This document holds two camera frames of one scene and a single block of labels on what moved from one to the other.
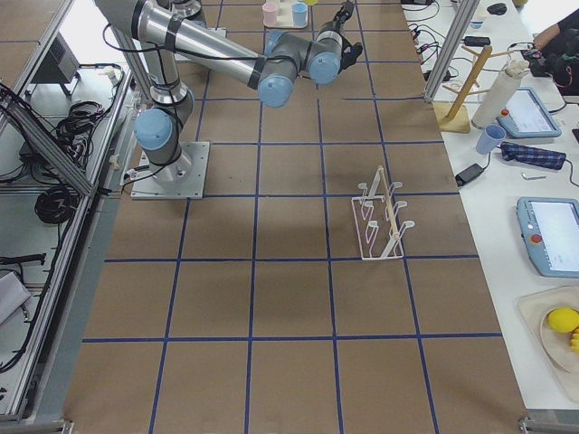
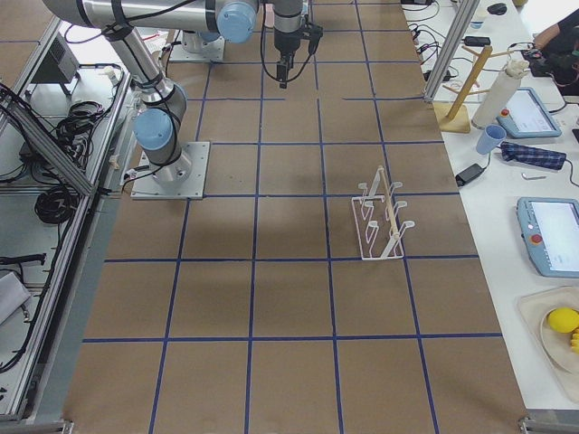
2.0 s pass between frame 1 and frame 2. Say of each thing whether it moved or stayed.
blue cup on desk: stayed
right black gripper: moved
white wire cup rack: stayed
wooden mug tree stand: stayed
